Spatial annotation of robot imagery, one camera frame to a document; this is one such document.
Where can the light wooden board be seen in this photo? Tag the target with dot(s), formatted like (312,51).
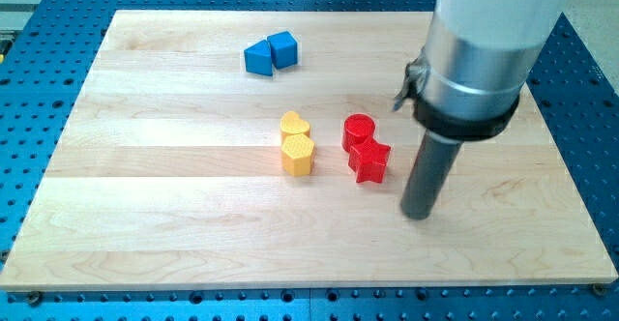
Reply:
(168,173)

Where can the yellow heart block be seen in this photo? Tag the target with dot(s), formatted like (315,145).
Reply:
(291,123)

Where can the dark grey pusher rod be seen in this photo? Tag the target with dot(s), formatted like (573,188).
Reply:
(433,162)

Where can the blue triangle block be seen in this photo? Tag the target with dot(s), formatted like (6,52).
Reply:
(258,58)

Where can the blue perforated table plate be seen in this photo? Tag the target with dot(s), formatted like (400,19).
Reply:
(50,58)

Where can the red star block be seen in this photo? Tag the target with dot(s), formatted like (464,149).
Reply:
(369,160)

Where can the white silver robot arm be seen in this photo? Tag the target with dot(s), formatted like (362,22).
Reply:
(466,81)

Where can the blue cube block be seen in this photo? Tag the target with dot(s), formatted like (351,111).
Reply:
(284,49)

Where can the red cylinder block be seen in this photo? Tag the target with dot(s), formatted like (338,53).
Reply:
(356,129)

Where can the yellow hexagon block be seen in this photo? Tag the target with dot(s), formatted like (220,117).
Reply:
(297,155)

